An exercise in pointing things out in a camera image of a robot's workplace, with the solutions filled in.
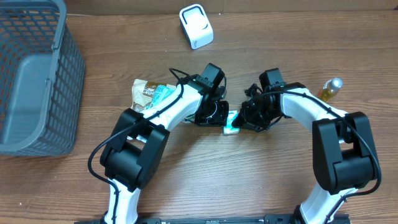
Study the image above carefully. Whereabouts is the yellow dish soap bottle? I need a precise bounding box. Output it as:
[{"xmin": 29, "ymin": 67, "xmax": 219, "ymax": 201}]
[{"xmin": 317, "ymin": 77, "xmax": 343, "ymax": 102}]

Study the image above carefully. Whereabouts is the grey plastic mesh basket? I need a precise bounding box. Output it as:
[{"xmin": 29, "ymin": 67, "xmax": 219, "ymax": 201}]
[{"xmin": 1, "ymin": 0, "xmax": 85, "ymax": 156}]

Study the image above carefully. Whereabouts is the teal wet wipes pack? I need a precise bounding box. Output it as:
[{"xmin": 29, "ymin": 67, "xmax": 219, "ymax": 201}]
[{"xmin": 146, "ymin": 85, "xmax": 176, "ymax": 109}]

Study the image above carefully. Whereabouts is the green lid white jar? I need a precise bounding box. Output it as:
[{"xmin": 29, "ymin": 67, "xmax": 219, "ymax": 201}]
[{"xmin": 182, "ymin": 114, "xmax": 195, "ymax": 123}]

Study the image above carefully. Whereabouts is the small teal tissue pack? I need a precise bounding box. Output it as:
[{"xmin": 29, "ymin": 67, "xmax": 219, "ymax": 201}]
[{"xmin": 223, "ymin": 110, "xmax": 240, "ymax": 135}]

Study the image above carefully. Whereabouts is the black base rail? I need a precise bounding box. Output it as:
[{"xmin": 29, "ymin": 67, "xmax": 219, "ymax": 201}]
[{"xmin": 75, "ymin": 215, "xmax": 351, "ymax": 224}]

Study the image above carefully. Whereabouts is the brown nut snack bag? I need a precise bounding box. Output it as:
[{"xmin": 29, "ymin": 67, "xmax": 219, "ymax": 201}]
[{"xmin": 131, "ymin": 79, "xmax": 170, "ymax": 112}]

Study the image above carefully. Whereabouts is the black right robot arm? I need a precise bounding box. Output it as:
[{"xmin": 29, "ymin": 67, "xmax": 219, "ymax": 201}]
[{"xmin": 232, "ymin": 68, "xmax": 382, "ymax": 223}]

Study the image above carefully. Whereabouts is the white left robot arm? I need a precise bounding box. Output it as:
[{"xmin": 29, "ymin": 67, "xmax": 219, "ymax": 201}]
[{"xmin": 99, "ymin": 63, "xmax": 228, "ymax": 223}]

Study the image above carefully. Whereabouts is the white barcode scanner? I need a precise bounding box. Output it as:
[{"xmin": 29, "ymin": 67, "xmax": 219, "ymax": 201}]
[{"xmin": 179, "ymin": 4, "xmax": 214, "ymax": 50}]

